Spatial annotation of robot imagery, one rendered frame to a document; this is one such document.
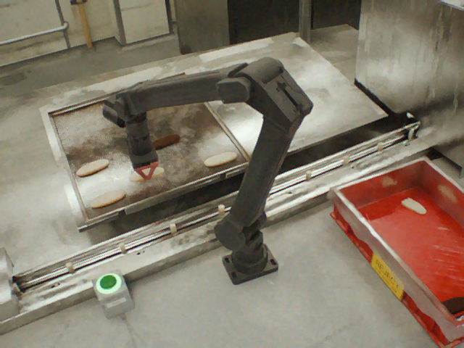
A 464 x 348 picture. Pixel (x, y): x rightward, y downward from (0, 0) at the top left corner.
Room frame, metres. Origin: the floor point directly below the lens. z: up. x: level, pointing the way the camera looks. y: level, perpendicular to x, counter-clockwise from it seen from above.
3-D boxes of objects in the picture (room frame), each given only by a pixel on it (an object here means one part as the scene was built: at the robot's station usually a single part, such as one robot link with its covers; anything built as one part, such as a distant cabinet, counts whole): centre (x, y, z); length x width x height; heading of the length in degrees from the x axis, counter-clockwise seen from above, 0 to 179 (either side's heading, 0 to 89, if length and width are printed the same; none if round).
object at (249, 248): (0.74, -0.01, 0.94); 0.09 x 0.05 x 0.10; 50
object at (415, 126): (1.19, -0.59, 0.90); 0.06 x 0.01 x 0.06; 25
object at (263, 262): (0.73, -0.02, 0.86); 0.12 x 0.09 x 0.08; 109
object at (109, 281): (0.63, 0.30, 0.90); 0.04 x 0.04 x 0.02
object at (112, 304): (0.64, 0.30, 0.84); 0.08 x 0.08 x 0.11; 25
